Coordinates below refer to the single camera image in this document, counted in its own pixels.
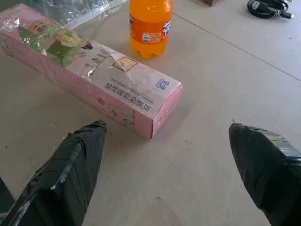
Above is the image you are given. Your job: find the pink zipper bag box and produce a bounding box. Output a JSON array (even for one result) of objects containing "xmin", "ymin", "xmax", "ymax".
[{"xmin": 0, "ymin": 3, "xmax": 183, "ymax": 141}]

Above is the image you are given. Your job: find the orange soda bottle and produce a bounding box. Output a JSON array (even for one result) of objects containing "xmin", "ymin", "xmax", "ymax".
[{"xmin": 128, "ymin": 0, "xmax": 174, "ymax": 60}]

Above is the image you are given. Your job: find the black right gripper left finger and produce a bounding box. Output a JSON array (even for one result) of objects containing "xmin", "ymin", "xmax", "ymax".
[{"xmin": 0, "ymin": 120, "xmax": 108, "ymax": 226}]

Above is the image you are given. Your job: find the clear plastic bag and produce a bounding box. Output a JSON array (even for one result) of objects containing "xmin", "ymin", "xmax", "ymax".
[{"xmin": 40, "ymin": 0, "xmax": 129, "ymax": 30}]

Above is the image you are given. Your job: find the coiled black cable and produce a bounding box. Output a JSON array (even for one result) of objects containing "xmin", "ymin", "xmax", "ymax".
[{"xmin": 246, "ymin": 0, "xmax": 295, "ymax": 20}]

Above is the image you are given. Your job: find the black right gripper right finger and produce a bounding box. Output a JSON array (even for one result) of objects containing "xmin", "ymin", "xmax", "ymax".
[{"xmin": 229, "ymin": 122, "xmax": 301, "ymax": 226}]

